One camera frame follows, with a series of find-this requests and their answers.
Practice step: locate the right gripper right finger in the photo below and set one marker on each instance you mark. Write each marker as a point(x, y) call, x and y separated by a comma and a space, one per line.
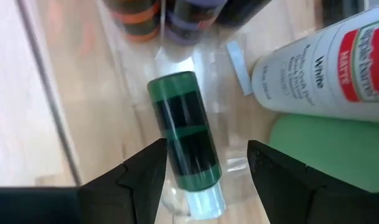
point(301, 199)

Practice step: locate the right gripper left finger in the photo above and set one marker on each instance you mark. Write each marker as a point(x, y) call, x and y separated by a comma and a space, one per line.
point(114, 202)

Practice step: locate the large green paint bottle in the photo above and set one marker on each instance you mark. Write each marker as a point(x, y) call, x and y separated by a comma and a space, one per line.
point(329, 152)

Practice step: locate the green small paint bottle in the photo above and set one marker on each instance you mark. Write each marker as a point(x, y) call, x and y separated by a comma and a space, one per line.
point(186, 133)

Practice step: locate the large white paint bottle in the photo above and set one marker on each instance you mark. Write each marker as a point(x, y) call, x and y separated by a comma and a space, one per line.
point(326, 68)

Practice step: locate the orange small paint bottle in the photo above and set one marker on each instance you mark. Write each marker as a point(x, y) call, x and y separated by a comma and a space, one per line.
point(136, 18)

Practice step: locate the purple small paint bottle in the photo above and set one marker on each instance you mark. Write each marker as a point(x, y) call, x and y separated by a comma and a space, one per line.
point(189, 21)

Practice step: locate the clear plastic bin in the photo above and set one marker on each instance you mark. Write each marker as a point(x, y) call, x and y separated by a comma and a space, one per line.
point(239, 68)

